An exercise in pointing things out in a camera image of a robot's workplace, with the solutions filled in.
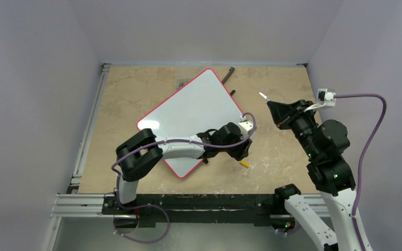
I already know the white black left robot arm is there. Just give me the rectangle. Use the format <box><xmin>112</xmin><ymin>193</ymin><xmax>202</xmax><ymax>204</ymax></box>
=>
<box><xmin>112</xmin><ymin>121</ymin><xmax>256</xmax><ymax>214</ymax></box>

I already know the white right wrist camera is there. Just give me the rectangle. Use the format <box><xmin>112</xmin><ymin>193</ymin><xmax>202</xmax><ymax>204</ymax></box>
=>
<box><xmin>304</xmin><ymin>88</ymin><xmax>337</xmax><ymax>112</ymax></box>

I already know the clear plastic screw box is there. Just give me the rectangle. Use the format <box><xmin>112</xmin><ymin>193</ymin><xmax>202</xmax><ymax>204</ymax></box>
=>
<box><xmin>175</xmin><ymin>65</ymin><xmax>205</xmax><ymax>90</ymax></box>

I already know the yellow marker cap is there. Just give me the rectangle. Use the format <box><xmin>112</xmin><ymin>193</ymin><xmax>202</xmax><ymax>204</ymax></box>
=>
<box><xmin>240</xmin><ymin>161</ymin><xmax>251</xmax><ymax>169</ymax></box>

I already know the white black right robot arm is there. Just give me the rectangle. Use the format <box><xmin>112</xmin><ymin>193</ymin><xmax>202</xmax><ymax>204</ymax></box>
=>
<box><xmin>267</xmin><ymin>100</ymin><xmax>372</xmax><ymax>250</ymax></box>

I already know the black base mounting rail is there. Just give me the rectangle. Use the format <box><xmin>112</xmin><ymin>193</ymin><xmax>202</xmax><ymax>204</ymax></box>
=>
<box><xmin>102</xmin><ymin>194</ymin><xmax>296</xmax><ymax>231</ymax></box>

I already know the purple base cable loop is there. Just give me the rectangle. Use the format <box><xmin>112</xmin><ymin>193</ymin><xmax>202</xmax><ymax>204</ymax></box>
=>
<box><xmin>113</xmin><ymin>202</ymin><xmax>172</xmax><ymax>244</ymax></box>

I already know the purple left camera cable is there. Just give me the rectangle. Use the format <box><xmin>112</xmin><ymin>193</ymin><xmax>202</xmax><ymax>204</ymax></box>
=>
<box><xmin>110</xmin><ymin>112</ymin><xmax>257</xmax><ymax>195</ymax></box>

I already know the pink framed whiteboard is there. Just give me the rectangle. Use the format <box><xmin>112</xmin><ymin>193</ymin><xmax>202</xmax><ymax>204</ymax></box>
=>
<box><xmin>137</xmin><ymin>68</ymin><xmax>245</xmax><ymax>179</ymax></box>

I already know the black metal rod tool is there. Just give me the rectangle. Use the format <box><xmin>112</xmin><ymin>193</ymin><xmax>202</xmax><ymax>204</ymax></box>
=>
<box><xmin>221</xmin><ymin>66</ymin><xmax>236</xmax><ymax>84</ymax></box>

